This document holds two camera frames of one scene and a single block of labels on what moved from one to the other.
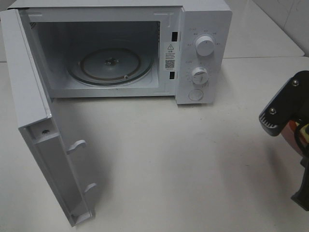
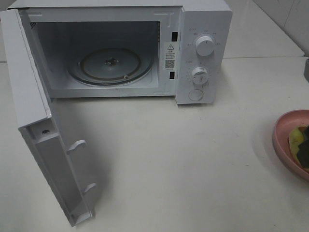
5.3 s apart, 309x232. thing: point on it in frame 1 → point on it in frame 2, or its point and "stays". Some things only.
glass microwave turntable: x=110 y=66 stays
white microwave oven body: x=179 y=49 stays
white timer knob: x=200 y=75 stays
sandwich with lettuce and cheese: x=304 y=135 → x=295 y=138
